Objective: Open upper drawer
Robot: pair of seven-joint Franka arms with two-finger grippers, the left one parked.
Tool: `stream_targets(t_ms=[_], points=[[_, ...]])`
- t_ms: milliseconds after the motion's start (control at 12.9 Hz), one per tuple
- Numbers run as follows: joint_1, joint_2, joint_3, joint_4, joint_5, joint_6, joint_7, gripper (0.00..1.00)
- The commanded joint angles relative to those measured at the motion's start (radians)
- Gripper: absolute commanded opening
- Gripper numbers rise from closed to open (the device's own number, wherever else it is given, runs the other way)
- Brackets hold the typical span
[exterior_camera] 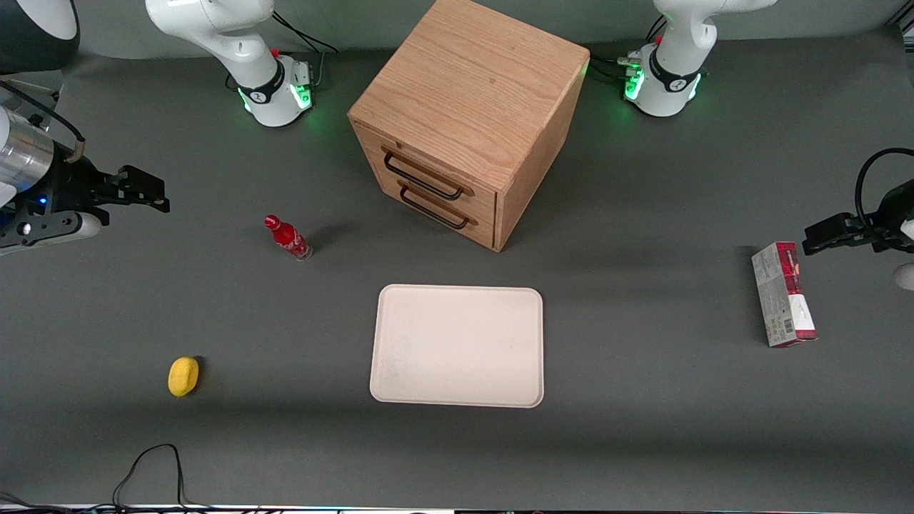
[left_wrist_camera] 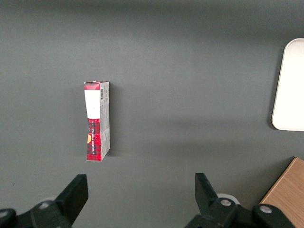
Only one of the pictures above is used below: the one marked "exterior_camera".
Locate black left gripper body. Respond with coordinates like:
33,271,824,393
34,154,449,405
853,180,914,253

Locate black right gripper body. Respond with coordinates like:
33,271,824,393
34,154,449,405
32,153,120,216

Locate long black drawer handle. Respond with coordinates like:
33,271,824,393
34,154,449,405
383,151,466,201

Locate wooden drawer with long handle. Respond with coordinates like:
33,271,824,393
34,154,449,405
355,127,498,215

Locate wooden drawer cabinet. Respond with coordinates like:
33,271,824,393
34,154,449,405
348,0,591,253

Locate grey and red carton box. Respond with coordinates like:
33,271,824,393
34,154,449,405
750,241,818,349

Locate red soda bottle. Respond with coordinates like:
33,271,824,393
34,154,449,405
263,214,313,262

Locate yellow lemon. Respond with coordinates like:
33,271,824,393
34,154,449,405
168,356,201,398

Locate beige plastic tray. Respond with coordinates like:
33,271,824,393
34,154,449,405
369,284,545,409

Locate black left gripper cable loop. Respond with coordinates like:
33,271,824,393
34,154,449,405
854,147,914,231

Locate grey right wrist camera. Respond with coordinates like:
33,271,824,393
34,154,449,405
0,211,102,256

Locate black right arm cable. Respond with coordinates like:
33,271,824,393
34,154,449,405
0,79,88,162

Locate aluminium frame rail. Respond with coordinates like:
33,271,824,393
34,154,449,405
885,0,914,34

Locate black right base cables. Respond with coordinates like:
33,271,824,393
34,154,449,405
270,10,341,91

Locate black base cables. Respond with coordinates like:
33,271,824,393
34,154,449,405
270,10,341,91
588,14,669,88

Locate black cable at table edge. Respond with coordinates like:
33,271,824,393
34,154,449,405
0,443,215,512

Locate black left base cables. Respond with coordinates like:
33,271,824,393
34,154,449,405
588,14,669,88

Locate short black drawer handle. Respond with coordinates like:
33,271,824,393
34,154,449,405
399,183,471,231

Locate wooden drawer with short handle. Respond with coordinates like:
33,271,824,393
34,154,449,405
395,178,498,251

